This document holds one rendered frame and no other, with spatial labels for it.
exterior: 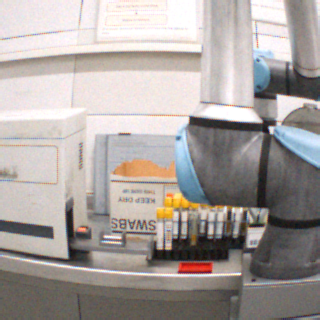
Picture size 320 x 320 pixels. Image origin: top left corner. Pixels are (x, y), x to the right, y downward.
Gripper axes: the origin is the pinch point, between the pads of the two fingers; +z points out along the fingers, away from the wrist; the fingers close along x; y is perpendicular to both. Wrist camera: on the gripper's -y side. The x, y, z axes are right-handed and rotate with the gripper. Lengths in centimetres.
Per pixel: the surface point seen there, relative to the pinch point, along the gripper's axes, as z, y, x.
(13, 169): -9, -6, 50
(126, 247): 5.8, -4.1, 26.2
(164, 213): -0.4, 2.7, 19.3
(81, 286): 15.2, -7.6, 35.8
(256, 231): 2.8, -1.2, 0.1
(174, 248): 7.4, 3.7, 17.2
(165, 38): -38, 57, 23
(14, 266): 12, -11, 51
